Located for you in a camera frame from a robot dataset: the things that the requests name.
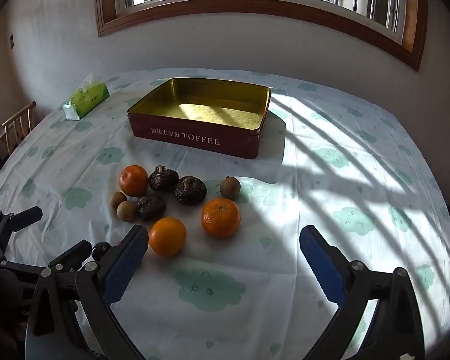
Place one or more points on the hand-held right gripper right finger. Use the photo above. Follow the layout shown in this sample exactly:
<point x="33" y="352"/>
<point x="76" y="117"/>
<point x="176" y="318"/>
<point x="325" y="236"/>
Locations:
<point x="320" y="266"/>

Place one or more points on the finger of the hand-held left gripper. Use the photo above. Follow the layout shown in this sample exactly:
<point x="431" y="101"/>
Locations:
<point x="26" y="215"/>
<point x="71" y="254"/>

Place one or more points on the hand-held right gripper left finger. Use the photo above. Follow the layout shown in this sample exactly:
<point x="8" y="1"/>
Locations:
<point x="125" y="266"/>

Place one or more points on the brown longan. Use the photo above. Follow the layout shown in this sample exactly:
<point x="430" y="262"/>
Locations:
<point x="126" y="210"/>
<point x="118" y="199"/>
<point x="230" y="187"/>

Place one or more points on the dark water chestnut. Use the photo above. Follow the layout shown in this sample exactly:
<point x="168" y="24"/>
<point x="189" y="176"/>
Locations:
<point x="189" y="191"/>
<point x="150" y="208"/>
<point x="163" y="178"/>

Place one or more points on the red tin box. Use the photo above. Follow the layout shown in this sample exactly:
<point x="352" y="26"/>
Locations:
<point x="195" y="138"/>

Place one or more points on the light wooden chair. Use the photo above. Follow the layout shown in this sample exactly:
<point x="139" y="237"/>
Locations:
<point x="20" y="114"/>

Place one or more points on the green tissue box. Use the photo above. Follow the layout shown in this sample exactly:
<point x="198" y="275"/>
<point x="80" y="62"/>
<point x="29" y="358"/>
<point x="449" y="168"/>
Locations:
<point x="86" y="99"/>

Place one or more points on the wooden-framed window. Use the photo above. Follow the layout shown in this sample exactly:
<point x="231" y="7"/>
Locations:
<point x="247" y="11"/>

